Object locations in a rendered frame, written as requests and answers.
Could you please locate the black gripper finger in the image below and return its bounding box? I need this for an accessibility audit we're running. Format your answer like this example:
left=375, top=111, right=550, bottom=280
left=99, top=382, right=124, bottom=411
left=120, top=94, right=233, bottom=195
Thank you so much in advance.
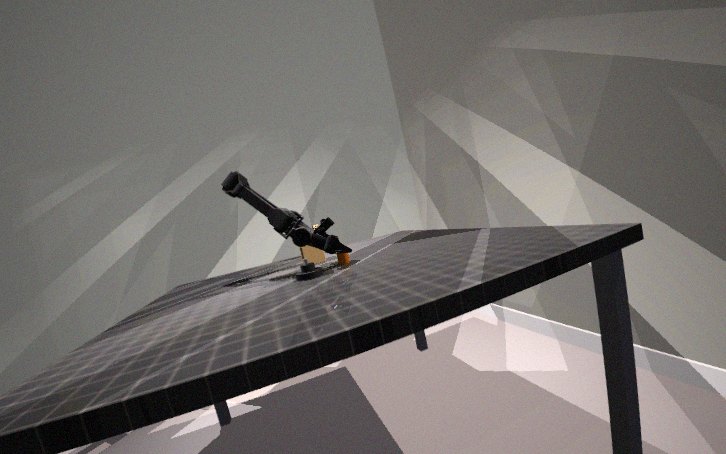
left=333, top=238, right=352, bottom=254

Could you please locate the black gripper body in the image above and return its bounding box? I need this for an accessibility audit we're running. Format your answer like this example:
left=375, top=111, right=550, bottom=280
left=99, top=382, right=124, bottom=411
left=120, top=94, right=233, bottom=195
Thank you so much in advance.
left=307, top=229, right=338, bottom=254

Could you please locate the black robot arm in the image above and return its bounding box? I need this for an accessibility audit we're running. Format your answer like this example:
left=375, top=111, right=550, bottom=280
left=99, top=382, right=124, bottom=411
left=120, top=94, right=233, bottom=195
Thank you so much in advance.
left=221, top=171, right=334, bottom=247

